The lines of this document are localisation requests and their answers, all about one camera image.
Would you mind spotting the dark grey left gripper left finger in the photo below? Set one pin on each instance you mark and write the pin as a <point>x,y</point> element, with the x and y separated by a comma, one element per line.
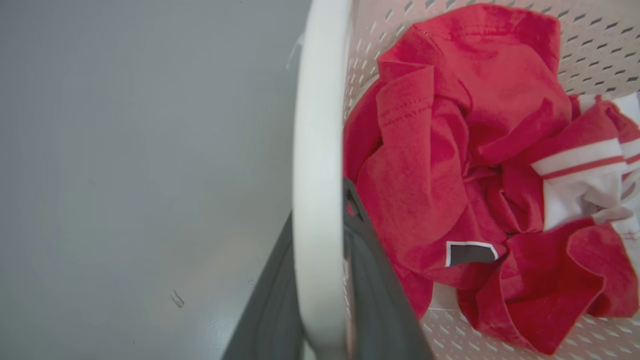
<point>275,310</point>

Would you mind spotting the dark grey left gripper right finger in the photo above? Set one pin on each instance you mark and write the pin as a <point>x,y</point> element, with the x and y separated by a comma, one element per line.
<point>380,310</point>

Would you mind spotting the white brown-rimmed plastic laundry basket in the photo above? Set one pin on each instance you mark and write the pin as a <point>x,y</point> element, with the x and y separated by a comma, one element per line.
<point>320,150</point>

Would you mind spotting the red garment with black label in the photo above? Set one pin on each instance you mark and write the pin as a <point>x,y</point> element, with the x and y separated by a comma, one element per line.
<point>430,165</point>

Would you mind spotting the white garment with red stripes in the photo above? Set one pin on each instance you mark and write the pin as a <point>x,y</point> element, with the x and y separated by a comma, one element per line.
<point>575,200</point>

